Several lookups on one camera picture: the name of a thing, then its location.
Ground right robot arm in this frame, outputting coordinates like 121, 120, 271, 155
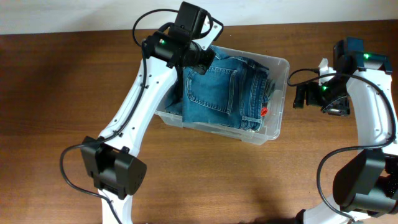
293, 37, 397, 223

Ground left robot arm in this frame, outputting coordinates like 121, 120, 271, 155
80, 2, 223, 223

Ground dark blue jeans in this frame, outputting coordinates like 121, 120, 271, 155
165, 45, 269, 131

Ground light blue jeans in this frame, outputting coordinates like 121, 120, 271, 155
263, 79, 276, 103

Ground clear plastic storage bin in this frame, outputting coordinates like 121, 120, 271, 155
154, 47, 290, 145

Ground black red grey garment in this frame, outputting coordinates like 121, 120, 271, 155
261, 107, 268, 116

